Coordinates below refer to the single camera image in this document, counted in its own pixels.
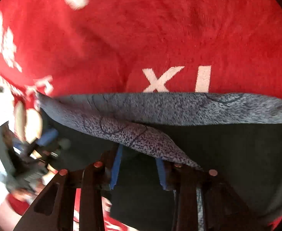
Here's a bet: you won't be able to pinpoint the black pants grey waistband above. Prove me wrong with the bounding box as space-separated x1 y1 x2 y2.
38 93 282 225

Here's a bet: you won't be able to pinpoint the person's left hand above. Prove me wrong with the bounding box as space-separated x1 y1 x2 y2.
14 101 43 144

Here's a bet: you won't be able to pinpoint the red blanket white characters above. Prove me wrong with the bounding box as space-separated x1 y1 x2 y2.
0 0 282 230

